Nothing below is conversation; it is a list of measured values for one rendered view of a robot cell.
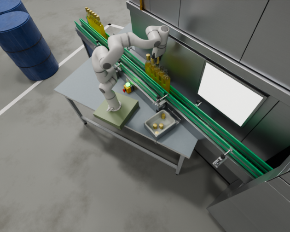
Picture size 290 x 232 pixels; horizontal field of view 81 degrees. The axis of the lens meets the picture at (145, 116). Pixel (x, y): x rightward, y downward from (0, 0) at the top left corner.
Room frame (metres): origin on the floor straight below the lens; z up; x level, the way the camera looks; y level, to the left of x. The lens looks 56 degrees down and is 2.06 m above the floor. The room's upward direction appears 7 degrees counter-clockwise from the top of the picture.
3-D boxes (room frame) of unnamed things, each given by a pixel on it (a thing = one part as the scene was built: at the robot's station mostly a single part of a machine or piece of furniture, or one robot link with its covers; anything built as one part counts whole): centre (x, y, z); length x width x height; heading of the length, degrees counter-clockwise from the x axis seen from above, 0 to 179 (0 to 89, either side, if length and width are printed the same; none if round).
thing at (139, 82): (1.67, 0.33, 0.93); 1.75 x 0.01 x 0.08; 31
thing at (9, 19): (3.05, 1.99, 0.47); 1.27 x 0.78 x 0.94; 41
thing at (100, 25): (2.02, 0.39, 1.02); 0.06 x 0.06 x 0.28; 31
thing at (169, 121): (0.75, -0.12, 0.80); 0.22 x 0.17 x 0.09; 121
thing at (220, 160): (0.35, -0.48, 0.90); 0.17 x 0.05 x 0.23; 121
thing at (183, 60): (0.92, -0.44, 1.15); 0.90 x 0.03 x 0.34; 31
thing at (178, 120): (0.77, -0.14, 0.79); 0.27 x 0.17 x 0.08; 121
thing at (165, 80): (1.03, -0.21, 0.99); 0.06 x 0.06 x 0.21; 32
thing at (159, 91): (1.71, 0.27, 0.93); 1.75 x 0.01 x 0.08; 31
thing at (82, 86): (1.53, -0.12, 0.73); 1.58 x 1.52 x 0.04; 54
